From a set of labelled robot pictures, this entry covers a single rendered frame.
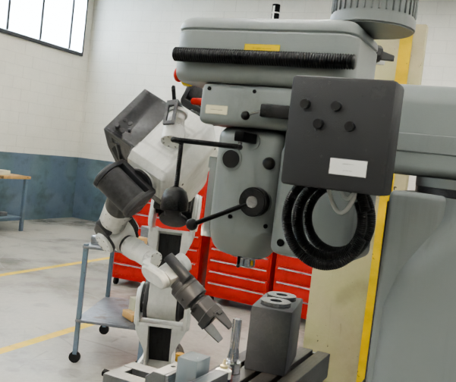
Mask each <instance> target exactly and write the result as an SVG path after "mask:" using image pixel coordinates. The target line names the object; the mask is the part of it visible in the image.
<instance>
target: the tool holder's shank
mask: <svg viewBox="0 0 456 382"><path fill-rule="evenodd" d="M241 323H242V319H241V318H233V321H232V328H231V341H230V348H229V350H228V356H227V357H228V360H229V362H237V360H238V359H239V343H240V336H241Z"/></svg>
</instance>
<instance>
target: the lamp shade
mask: <svg viewBox="0 0 456 382"><path fill-rule="evenodd" d="M188 202H189V200H188V197H187V192H186V191H185V190H184V189H183V188H181V187H179V186H170V187H169V188H167V189H165V191H164V193H163V195H162V198H161V205H160V208H161V209H165V210H170V211H187V209H188Z"/></svg>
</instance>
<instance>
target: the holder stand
mask: <svg viewBox="0 0 456 382"><path fill-rule="evenodd" d="M302 305H303V299H301V298H296V296H295V295H294V294H290V293H285V292H279V291H271V292H267V293H266V294H265V295H263V296H262V297H261V298H260V299H259V300H258V301H256V302H255V303H254V304H253V305H252V306H251V312H250V324H249V330H248V338H247V350H246V356H245V363H244V368H245V369H248V370H252V371H259V372H263V373H267V374H274V375H278V376H282V377H284V376H285V375H286V373H287V371H288V369H289V368H290V366H291V363H292V362H293V360H294V358H295V357H296V354H297V342H298V336H299V329H300V317H301V311H302Z"/></svg>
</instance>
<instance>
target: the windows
mask: <svg viewBox="0 0 456 382"><path fill-rule="evenodd" d="M88 3H89V0H0V32H1V33H5V34H8V35H11V36H16V37H18V38H21V39H25V40H28V41H31V42H35V43H39V44H41V45H45V46H48V47H51V48H54V49H58V50H61V51H64V52H68V53H71V54H74V55H79V56H83V47H84V40H85V32H86V18H87V10H88Z"/></svg>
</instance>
